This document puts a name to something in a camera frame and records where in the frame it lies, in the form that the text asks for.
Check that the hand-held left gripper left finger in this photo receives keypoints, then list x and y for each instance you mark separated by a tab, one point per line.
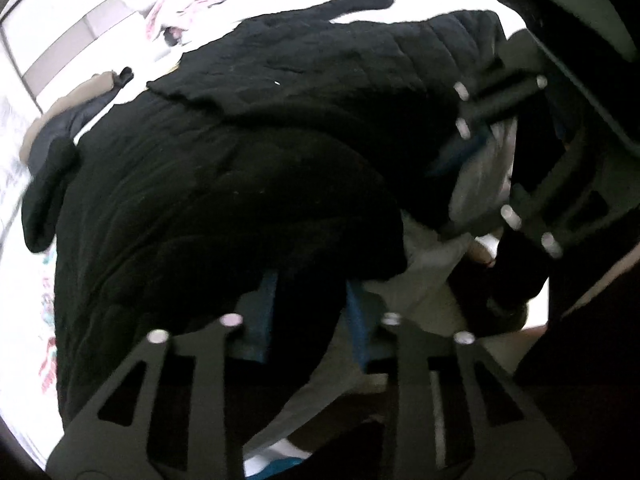
262	320

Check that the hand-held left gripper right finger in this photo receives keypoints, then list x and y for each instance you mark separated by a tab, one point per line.
359	325

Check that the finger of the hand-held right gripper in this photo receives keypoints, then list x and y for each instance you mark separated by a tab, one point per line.
472	147
530	220

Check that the black quilted coat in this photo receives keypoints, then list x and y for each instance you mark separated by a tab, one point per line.
225	160

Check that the grey cloth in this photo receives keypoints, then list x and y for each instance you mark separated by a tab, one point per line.
430	280

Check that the olive and navy garment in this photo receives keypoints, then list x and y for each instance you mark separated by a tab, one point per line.
75	115

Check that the white wardrobe with grey stripe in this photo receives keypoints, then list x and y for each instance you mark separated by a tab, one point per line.
75	35

